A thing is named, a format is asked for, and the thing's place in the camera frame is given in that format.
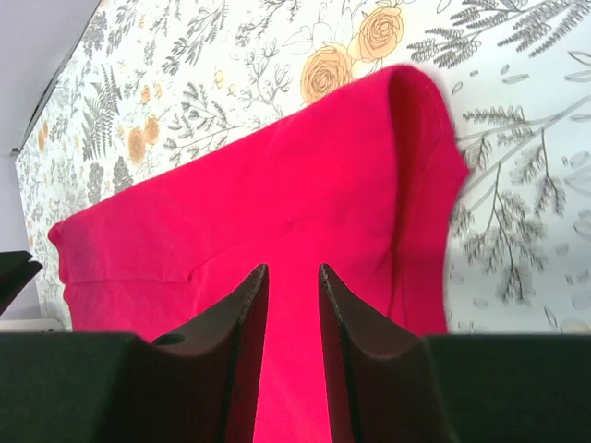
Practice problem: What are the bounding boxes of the floral patterned table mat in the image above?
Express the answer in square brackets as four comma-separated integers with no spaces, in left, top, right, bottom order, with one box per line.
[16,1,590,334]

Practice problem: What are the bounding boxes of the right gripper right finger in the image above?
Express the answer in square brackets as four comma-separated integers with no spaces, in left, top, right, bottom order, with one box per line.
[319,265,590,442]

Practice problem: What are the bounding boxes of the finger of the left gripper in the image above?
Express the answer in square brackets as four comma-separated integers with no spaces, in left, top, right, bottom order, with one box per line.
[1,250,42,318]

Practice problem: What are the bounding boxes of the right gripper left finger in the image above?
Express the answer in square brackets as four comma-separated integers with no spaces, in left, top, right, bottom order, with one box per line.
[1,265,269,442]

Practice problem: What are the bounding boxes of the red t shirt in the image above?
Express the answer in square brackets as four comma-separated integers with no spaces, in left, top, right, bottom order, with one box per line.
[49,65,468,442]

